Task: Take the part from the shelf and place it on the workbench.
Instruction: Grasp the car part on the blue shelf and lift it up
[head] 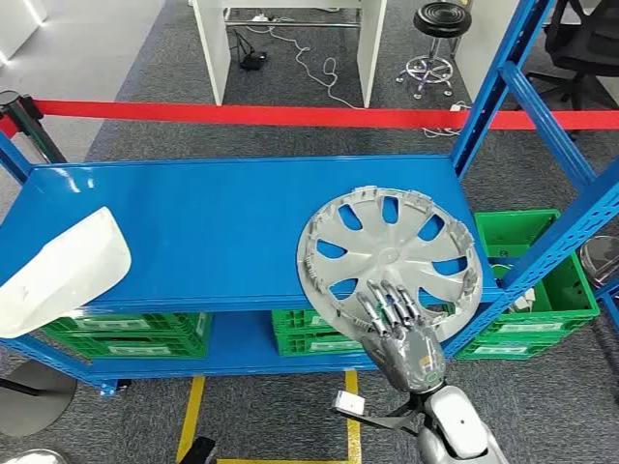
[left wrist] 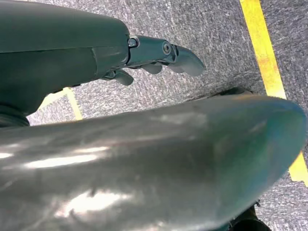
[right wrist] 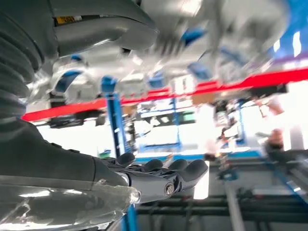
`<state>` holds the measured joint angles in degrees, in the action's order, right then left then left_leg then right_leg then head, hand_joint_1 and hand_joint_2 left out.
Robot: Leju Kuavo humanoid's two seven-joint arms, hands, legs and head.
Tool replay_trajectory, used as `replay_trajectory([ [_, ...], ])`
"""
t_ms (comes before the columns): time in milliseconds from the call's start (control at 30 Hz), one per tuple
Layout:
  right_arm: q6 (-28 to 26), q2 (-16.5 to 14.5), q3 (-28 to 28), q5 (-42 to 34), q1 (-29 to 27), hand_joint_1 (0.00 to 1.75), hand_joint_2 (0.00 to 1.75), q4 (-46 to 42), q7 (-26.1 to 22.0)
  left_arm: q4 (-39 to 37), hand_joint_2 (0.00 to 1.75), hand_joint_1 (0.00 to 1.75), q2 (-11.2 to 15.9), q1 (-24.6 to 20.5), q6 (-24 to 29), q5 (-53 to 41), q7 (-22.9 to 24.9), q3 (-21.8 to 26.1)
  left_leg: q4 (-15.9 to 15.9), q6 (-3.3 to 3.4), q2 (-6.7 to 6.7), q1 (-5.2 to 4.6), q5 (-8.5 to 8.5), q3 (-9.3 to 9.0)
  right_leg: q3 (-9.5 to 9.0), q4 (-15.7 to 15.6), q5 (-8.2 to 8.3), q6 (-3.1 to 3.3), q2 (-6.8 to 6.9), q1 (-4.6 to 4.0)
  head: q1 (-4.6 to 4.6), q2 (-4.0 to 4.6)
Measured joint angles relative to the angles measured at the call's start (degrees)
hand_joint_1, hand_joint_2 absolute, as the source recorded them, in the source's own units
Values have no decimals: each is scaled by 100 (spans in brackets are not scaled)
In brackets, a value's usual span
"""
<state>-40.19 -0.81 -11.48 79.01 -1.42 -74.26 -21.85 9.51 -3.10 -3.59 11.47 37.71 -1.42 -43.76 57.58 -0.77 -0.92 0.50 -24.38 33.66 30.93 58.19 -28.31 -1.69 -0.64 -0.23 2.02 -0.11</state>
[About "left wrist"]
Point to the yellow floor tape square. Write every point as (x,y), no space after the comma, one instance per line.
(263,47)

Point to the silver robot leg shell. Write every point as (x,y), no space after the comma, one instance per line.
(144,165)

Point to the black robot foot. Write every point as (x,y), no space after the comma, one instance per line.
(250,221)

